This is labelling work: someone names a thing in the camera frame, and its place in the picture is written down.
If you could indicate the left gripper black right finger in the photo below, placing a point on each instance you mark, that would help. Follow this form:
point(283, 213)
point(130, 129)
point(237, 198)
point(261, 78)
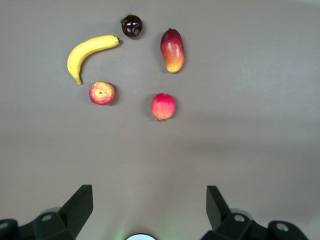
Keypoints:
point(220, 215)

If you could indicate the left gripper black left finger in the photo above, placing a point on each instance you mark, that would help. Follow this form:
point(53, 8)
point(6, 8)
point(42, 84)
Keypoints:
point(75, 212)

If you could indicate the brown table mat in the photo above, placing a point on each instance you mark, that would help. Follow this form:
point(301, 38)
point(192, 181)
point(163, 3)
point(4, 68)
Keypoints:
point(225, 137)

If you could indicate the red yellow mango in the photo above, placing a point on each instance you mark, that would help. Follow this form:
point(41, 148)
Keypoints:
point(172, 50)

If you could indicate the red pomegranate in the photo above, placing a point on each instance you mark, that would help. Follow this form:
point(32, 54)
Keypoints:
point(163, 106)

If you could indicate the yellow banana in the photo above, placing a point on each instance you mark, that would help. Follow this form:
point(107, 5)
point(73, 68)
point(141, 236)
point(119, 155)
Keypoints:
point(75, 55)

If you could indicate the dark purple mangosteen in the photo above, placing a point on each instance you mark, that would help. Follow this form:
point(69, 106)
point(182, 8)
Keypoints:
point(132, 26)

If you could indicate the red yellow apple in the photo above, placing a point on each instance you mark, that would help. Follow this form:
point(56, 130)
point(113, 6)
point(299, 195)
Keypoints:
point(102, 93)

